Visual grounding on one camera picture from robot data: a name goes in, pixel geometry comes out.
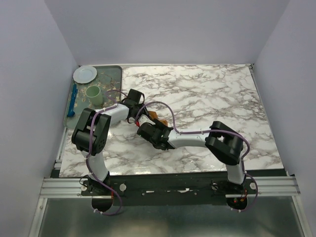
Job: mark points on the white round plate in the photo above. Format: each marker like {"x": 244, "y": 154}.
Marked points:
{"x": 84, "y": 74}

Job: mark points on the orange-brown cloth napkin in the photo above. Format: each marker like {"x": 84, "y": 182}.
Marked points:
{"x": 153, "y": 115}

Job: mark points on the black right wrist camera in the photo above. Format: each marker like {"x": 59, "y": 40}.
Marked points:
{"x": 146, "y": 131}

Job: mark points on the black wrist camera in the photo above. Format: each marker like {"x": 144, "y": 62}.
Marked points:
{"x": 146, "y": 131}
{"x": 136, "y": 96}

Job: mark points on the aluminium frame rail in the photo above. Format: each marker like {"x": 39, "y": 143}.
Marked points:
{"x": 285, "y": 186}

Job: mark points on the light green cup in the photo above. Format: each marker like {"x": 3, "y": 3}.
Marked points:
{"x": 94, "y": 95}

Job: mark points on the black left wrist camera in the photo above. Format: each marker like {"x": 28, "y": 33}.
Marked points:
{"x": 136, "y": 96}

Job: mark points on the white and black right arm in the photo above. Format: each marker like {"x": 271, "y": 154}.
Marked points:
{"x": 224, "y": 143}

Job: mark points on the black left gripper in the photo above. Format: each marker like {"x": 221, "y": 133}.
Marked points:
{"x": 145, "y": 111}

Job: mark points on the floral teal serving tray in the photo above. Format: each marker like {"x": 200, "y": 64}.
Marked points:
{"x": 109, "y": 80}

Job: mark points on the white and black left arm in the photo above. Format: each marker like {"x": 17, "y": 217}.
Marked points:
{"x": 91, "y": 133}

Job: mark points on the blue plastic utensil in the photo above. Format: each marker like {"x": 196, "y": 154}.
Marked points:
{"x": 71, "y": 111}

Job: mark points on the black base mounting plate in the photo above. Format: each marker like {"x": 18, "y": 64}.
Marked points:
{"x": 169, "y": 189}

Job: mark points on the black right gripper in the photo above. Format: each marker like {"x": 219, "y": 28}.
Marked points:
{"x": 158, "y": 125}

